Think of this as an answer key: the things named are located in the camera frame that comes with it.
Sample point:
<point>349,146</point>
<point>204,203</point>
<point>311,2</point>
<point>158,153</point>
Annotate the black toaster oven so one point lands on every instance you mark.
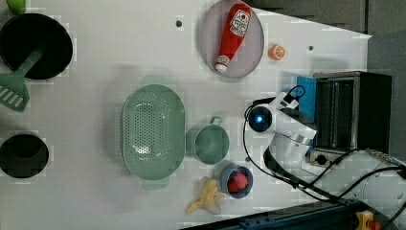
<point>351,110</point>

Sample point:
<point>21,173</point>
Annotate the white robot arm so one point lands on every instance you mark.
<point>277,134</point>

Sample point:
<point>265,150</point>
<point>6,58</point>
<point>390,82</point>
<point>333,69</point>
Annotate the green measuring cup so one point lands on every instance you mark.
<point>208,143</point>

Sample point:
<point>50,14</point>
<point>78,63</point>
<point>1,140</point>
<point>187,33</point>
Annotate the green colander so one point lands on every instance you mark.
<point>154,142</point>

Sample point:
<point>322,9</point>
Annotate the blue cup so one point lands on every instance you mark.
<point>225,175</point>

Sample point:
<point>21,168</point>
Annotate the red strawberry toy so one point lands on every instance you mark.
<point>237,182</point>

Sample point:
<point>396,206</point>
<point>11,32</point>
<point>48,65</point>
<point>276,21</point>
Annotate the grey round plate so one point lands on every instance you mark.
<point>250,51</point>

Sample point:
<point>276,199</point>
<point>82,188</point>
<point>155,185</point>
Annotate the peeled banana toy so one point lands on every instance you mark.
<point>209,199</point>

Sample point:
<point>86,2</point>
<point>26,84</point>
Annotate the orange slice toy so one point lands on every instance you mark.
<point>276,52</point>

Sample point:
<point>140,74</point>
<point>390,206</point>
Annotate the red ketchup bottle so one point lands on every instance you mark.
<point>234,31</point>

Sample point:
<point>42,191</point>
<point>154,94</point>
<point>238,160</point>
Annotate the small black cylinder holder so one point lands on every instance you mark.
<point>23,156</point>

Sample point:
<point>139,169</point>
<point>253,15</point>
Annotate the green slotted spatula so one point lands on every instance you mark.
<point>14,93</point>

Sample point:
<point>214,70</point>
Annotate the large black cylinder holder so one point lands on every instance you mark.
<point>28,32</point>

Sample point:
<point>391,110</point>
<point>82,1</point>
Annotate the yellow toy figure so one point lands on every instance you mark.
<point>367,221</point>

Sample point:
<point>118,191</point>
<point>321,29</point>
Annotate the lime green object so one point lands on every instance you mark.
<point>16,6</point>

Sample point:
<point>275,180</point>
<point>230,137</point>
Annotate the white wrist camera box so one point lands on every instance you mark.
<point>284,100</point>

